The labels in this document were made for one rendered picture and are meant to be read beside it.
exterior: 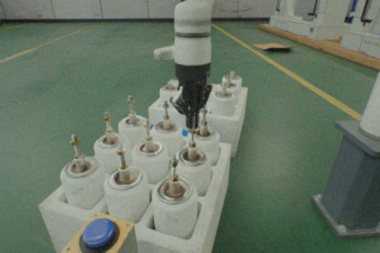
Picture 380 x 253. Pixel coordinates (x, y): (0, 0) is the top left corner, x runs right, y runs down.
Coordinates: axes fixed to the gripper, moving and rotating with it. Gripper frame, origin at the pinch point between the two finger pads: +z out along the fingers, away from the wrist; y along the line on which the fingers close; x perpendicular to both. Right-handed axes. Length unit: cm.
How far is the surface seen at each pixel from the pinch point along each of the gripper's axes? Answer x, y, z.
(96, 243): -7.7, -30.0, 2.8
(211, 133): 2.4, 12.2, 10.1
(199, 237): -11.5, -12.4, 17.6
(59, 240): 19.7, -28.3, 28.4
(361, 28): -8, 281, 5
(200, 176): -4.1, -2.0, 12.9
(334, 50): 12, 281, 30
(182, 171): -0.5, -4.7, 11.5
